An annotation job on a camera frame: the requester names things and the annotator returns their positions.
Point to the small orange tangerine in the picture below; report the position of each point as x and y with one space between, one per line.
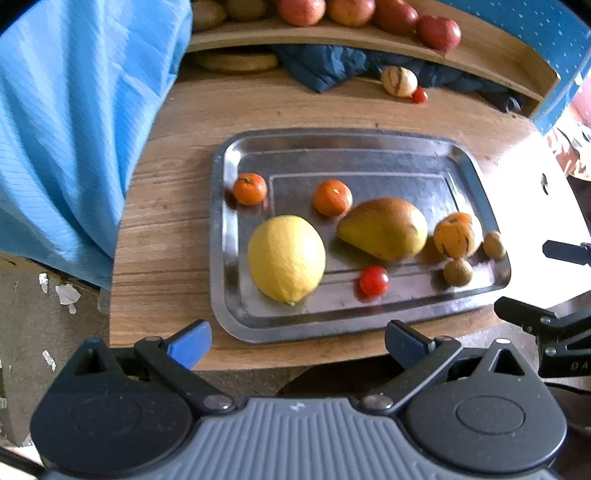
250 189
333 198

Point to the pink blanket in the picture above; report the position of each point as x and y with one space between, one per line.
572 143

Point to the striped pepino melon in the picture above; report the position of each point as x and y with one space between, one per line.
399 81
457 235

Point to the wooden desk shelf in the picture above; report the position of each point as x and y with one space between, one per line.
498 55

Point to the red cherry tomato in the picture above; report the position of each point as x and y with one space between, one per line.
374 281
419 95

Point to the brown kiwi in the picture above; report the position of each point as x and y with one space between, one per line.
208 14

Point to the tan flat round disc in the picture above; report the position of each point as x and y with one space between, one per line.
235 62

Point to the light blue cloth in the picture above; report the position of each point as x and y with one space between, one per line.
78 129

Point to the metal tray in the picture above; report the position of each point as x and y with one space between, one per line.
360 157

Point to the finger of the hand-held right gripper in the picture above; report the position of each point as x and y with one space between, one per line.
521 314
568 253

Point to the blue dotted fabric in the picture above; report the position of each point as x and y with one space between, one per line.
531 32

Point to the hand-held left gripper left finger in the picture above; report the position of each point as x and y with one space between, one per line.
189 344

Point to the small brown round fruit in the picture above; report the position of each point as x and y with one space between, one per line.
458 272
494 244

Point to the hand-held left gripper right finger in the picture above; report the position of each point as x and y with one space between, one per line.
406 344

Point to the red apple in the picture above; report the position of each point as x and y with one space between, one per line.
438 33
301 11
395 16
351 11

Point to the dark blue quilted jacket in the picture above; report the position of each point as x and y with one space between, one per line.
323 64

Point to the yellow lemon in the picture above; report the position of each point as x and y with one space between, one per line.
286 258

